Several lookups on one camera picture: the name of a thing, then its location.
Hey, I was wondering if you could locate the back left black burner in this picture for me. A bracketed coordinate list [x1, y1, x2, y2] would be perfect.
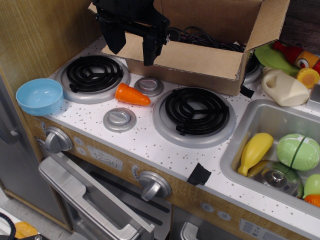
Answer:
[54, 55, 131, 105]

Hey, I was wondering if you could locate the orange toy carrot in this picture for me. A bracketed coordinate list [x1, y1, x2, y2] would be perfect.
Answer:
[115, 83, 151, 106]

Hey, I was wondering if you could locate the yellow object on floor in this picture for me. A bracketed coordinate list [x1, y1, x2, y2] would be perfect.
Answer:
[14, 221, 38, 239]

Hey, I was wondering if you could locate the oven clock display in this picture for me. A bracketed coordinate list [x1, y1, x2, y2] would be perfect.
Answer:
[87, 145, 124, 172]

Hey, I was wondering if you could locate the silver oven door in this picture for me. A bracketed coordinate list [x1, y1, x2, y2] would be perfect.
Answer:
[39, 153, 172, 240]

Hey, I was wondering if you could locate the light blue plastic bowl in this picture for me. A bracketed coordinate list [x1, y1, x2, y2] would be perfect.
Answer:
[15, 78, 64, 116]

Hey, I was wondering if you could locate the black tape on box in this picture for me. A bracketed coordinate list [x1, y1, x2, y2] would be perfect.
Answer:
[240, 85, 255, 99]

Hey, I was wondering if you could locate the black burner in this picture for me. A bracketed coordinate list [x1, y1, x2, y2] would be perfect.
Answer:
[152, 87, 236, 149]
[54, 55, 131, 105]

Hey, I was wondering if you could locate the light green toy fruit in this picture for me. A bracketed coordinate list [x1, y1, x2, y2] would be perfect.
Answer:
[302, 174, 320, 199]

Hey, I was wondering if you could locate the front right black burner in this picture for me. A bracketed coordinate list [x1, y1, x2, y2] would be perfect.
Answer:
[152, 87, 236, 149]

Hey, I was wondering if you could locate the left silver oven dial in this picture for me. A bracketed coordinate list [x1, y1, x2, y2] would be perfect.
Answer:
[45, 126, 73, 154]

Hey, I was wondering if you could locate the black tape piece front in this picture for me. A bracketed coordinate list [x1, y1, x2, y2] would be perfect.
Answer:
[187, 163, 212, 186]

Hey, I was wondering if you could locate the silver dishwasher handle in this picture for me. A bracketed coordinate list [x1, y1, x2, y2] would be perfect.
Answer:
[179, 221, 200, 240]

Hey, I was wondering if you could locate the right silver oven dial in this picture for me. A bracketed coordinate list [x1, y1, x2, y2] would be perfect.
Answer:
[139, 170, 172, 202]

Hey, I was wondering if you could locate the grey toy fridge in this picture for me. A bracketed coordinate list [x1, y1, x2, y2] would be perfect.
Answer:
[0, 81, 68, 228]

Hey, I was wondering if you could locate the green toy lettuce leaf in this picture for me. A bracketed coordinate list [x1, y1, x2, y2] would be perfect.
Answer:
[254, 42, 300, 77]

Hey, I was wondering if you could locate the back right burner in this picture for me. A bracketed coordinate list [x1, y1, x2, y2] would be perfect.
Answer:
[243, 55, 263, 85]

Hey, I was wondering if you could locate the yellow toy corn piece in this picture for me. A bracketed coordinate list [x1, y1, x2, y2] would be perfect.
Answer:
[296, 68, 320, 89]

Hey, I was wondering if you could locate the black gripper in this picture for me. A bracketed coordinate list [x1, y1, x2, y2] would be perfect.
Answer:
[92, 0, 170, 66]

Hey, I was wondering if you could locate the brown cardboard box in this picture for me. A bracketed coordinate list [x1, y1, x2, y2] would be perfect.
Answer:
[87, 0, 291, 97]

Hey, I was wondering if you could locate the steel pot lid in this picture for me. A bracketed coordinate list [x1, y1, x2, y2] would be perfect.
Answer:
[247, 160, 304, 199]

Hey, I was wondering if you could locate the black cable in box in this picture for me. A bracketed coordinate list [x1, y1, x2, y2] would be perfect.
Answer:
[166, 25, 247, 53]

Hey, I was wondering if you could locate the upper silver stovetop knob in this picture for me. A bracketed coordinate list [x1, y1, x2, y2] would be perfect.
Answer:
[134, 77, 164, 98]

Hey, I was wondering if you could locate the cream toy milk jug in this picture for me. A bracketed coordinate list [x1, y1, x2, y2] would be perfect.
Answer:
[261, 66, 310, 107]

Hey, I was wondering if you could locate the silver stovetop knob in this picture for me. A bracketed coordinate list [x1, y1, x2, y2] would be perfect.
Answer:
[103, 107, 137, 133]
[134, 77, 164, 98]

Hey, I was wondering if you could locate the silver toy sink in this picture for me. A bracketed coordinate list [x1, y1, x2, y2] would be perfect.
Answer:
[220, 99, 320, 218]

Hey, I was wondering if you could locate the lower silver stovetop knob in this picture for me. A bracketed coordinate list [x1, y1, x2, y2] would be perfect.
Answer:
[103, 107, 137, 133]

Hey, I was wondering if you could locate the green toy cabbage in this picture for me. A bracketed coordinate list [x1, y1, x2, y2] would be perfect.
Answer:
[276, 133, 320, 172]

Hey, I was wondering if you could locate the silver oven dial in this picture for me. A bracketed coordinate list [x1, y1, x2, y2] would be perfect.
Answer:
[139, 170, 172, 202]
[45, 126, 73, 154]

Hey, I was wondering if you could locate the red toy ketchup bottle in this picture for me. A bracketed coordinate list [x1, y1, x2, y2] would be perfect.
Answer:
[272, 40, 320, 73]

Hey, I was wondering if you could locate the orange toy piece in sink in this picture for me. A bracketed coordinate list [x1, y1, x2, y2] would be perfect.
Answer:
[304, 194, 320, 207]

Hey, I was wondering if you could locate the yellow toy squash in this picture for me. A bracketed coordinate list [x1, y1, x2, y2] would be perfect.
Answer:
[237, 132, 274, 176]

